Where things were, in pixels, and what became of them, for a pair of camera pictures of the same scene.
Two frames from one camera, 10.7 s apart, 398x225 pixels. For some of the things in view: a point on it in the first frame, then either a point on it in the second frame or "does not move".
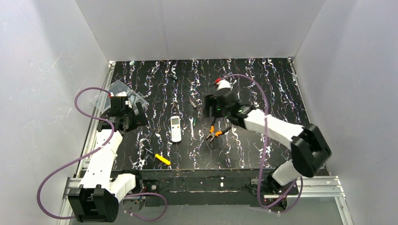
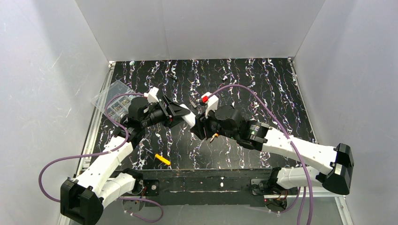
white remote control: [175, 129] → [189, 118]
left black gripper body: [125, 103] → [167, 109]
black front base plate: [207, 187] does not move
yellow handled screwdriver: [163, 159] does not move
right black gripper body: [212, 107] → [200, 125]
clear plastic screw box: [102, 101] does not move
